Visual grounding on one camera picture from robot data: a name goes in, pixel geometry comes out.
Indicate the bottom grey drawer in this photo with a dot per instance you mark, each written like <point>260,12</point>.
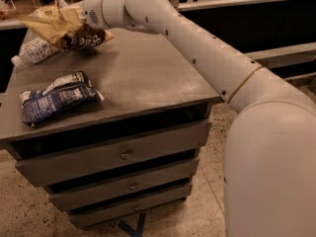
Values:
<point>130,206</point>

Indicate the blue chip bag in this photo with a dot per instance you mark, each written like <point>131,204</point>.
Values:
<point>63,94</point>

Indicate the middle grey drawer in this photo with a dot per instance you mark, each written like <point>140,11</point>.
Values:
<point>129,184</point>

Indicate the grey drawer cabinet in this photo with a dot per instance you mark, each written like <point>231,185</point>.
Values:
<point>147,85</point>

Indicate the top grey drawer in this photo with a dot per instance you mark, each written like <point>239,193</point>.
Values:
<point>55,168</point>

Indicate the grey drawer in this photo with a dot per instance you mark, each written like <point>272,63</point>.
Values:
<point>129,184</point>
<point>55,168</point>
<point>130,206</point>

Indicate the brown chip bag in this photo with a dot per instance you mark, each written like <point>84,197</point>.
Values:
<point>46,22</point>

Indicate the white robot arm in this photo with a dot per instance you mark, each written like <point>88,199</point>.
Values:
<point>270,153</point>

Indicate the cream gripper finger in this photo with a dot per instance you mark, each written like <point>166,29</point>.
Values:
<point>70,14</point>

